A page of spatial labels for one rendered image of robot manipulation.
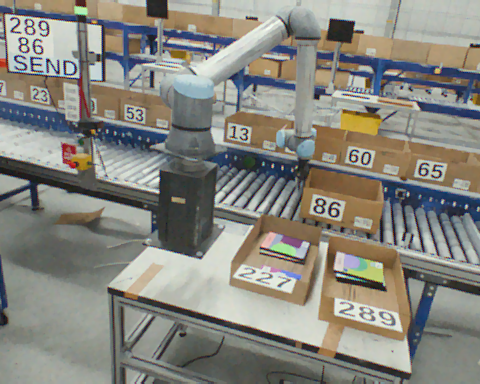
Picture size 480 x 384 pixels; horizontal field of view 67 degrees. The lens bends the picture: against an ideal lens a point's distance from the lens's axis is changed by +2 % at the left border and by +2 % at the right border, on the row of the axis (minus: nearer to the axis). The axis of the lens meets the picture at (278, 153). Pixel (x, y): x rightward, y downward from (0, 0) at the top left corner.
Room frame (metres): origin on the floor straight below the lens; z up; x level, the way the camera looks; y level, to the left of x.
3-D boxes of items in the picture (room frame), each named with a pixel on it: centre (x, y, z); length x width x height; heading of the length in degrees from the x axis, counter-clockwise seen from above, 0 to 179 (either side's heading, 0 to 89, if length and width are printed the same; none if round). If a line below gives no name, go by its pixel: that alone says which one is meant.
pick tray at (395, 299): (1.12, -0.37, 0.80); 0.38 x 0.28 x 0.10; 171
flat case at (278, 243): (1.32, -0.08, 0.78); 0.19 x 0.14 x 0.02; 75
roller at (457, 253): (1.67, -0.95, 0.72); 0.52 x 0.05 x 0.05; 168
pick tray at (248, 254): (1.22, -0.06, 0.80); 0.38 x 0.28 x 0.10; 168
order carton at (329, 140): (2.30, -0.22, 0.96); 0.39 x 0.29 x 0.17; 78
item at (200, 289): (1.18, -0.03, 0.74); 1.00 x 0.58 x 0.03; 79
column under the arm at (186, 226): (1.34, 0.35, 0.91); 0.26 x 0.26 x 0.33; 79
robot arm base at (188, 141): (1.34, 0.35, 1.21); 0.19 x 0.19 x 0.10
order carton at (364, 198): (1.74, -0.36, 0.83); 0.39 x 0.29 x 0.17; 80
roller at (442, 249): (1.69, -0.88, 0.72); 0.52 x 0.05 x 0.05; 168
